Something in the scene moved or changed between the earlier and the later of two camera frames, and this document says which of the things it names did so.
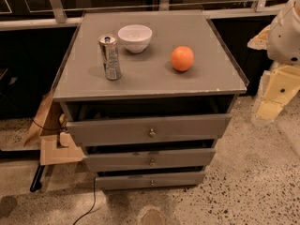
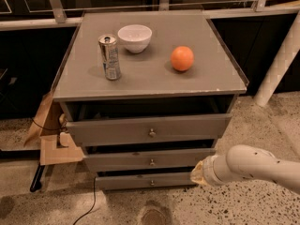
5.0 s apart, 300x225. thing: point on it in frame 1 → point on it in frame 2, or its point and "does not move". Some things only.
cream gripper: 285,37 → 210,172
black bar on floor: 37,182 does not move
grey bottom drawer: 147,179 does not move
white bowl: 135,37 does not move
